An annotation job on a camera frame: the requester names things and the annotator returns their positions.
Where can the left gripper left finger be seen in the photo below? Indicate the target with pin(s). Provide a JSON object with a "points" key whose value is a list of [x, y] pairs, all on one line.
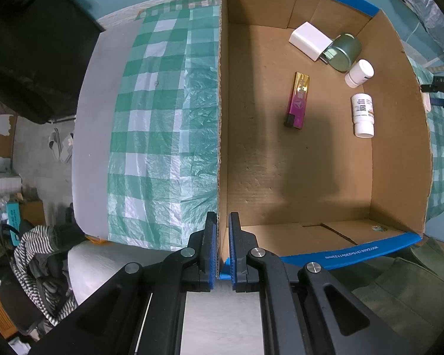
{"points": [[139, 310]]}

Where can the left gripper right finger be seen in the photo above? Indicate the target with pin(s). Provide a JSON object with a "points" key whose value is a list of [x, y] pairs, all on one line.
{"points": [[305, 310]]}

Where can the small white jar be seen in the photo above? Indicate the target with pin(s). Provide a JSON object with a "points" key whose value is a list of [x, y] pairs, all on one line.
{"points": [[359, 73]]}

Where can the white pill bottle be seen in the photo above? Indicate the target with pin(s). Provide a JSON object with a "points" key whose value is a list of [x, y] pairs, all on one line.
{"points": [[363, 115]]}

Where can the green round tin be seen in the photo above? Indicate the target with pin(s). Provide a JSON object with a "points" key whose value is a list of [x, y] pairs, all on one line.
{"points": [[342, 52]]}

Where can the blue-edged cardboard box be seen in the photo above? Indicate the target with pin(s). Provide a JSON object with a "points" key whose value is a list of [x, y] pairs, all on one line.
{"points": [[319, 193]]}

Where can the white power adapter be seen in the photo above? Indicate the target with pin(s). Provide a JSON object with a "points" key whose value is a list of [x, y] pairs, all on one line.
{"points": [[310, 40]]}

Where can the gold magenta lighter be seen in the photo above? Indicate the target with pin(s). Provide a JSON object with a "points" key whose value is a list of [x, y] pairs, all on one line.
{"points": [[298, 101]]}

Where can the striped black white cloth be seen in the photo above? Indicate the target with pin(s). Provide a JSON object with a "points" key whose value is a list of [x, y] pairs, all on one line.
{"points": [[38, 263]]}

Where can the olive green cloth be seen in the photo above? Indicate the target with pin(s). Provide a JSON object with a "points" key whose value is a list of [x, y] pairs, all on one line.
{"points": [[406, 290]]}

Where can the teal small box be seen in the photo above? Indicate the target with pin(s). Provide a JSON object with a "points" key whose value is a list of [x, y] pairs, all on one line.
{"points": [[13, 213]]}

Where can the green checkered tablecloth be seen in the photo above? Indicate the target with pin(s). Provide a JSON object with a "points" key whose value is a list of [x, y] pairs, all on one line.
{"points": [[163, 162]]}

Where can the black bag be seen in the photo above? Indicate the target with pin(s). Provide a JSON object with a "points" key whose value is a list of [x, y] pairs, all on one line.
{"points": [[45, 49]]}

